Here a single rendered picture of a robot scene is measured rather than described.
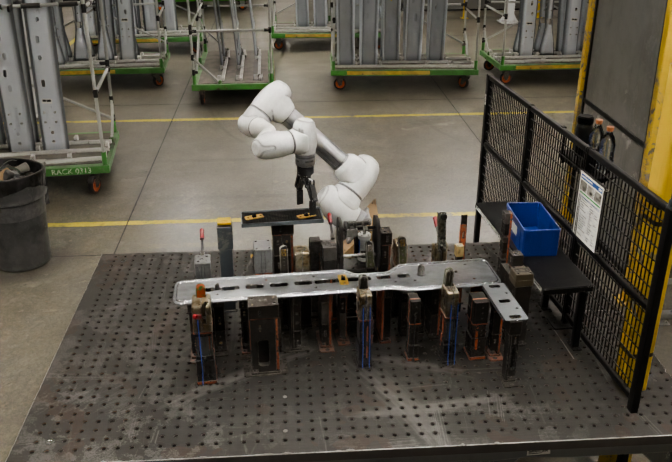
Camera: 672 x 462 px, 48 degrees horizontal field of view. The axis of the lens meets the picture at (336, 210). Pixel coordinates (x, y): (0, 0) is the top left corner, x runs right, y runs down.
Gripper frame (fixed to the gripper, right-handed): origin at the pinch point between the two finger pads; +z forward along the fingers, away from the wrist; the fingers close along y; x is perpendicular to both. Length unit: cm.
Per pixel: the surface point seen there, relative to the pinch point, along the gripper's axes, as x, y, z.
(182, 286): -62, 9, 20
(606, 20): 273, -101, -46
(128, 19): 80, -736, 38
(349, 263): 13.4, 16.9, 23.9
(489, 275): 59, 59, 20
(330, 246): 3.5, 17.5, 12.7
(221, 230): -37.1, -9.9, 7.9
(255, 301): -40, 39, 18
